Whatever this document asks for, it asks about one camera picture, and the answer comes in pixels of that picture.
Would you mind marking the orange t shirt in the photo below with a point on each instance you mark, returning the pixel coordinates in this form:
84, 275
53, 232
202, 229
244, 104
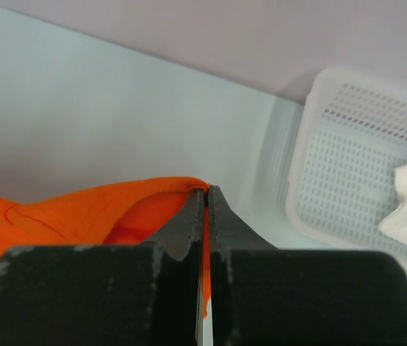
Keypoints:
121, 213

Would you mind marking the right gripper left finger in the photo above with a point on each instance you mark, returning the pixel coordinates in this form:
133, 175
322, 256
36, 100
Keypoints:
146, 294

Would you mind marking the white plastic basket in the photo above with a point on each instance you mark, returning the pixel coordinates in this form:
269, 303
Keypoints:
352, 135

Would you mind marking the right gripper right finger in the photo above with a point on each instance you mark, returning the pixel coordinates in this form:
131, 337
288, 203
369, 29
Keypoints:
262, 295

